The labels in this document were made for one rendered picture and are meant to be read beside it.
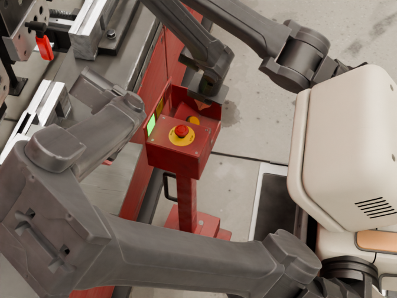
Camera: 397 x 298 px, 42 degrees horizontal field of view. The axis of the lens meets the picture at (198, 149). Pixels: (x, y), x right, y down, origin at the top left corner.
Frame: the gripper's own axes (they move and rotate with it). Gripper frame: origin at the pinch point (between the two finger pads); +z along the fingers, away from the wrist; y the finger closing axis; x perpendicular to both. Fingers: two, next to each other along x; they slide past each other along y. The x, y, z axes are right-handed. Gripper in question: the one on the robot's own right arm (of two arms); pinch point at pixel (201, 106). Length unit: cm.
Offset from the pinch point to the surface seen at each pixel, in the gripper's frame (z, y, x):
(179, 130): -0.2, 2.6, 10.4
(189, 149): 1.6, -2.2, 13.6
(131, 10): -2.4, 30.9, -20.2
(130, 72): -1.9, 21.8, 0.7
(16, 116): 104, 80, -27
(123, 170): -18.6, 8.9, 37.8
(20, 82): 106, 89, -46
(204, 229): 65, -20, 4
